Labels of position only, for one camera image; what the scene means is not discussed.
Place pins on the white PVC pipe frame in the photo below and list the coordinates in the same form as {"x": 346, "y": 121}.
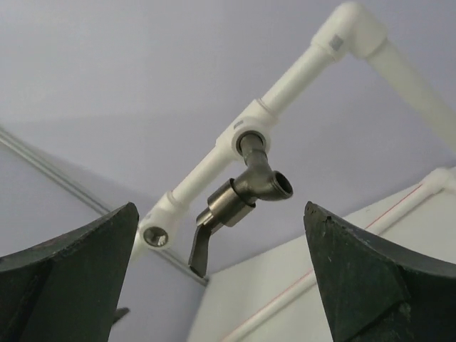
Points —
{"x": 350, "y": 28}

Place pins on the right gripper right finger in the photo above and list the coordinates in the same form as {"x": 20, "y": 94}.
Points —
{"x": 373, "y": 289}

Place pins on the white work board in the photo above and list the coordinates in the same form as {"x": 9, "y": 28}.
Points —
{"x": 238, "y": 291}

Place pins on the dark grey faucet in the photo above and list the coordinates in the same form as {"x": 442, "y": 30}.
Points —
{"x": 242, "y": 199}

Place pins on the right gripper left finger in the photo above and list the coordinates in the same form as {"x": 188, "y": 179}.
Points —
{"x": 68, "y": 288}

